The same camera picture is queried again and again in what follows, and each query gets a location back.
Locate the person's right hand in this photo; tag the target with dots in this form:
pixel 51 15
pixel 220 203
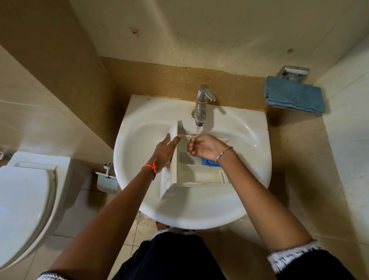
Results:
pixel 209 145

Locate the person's left hand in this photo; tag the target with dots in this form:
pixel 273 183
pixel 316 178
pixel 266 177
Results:
pixel 161 153

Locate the person's left thumb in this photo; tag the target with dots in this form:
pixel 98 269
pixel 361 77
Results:
pixel 176 141

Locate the person's right fingers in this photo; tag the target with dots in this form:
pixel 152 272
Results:
pixel 193 147

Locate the white plastic detergent drawer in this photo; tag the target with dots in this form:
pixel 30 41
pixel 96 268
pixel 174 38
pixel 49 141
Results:
pixel 196 174

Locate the person's right forearm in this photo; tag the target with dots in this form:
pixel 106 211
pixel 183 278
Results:
pixel 259 202

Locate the person's left forearm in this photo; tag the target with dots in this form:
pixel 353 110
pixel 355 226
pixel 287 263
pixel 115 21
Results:
pixel 115 219

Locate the blue plastic drawer insert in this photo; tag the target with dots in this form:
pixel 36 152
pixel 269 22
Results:
pixel 208 162

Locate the white ceramic wash basin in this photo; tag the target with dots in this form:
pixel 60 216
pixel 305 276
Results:
pixel 144 135

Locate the chrome basin faucet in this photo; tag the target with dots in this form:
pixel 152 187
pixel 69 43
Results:
pixel 202 96

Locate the chrome toilet paper holder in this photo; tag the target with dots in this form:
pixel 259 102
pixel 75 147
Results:
pixel 107 169

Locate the white toilet paper roll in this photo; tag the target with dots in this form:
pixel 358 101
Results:
pixel 107 184

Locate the blue folded towel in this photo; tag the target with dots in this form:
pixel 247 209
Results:
pixel 294 95

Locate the black garment with white trim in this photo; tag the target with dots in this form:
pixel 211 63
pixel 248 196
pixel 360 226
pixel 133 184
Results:
pixel 167 259

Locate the chrome wall towel holder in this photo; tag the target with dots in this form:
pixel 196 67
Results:
pixel 292 72

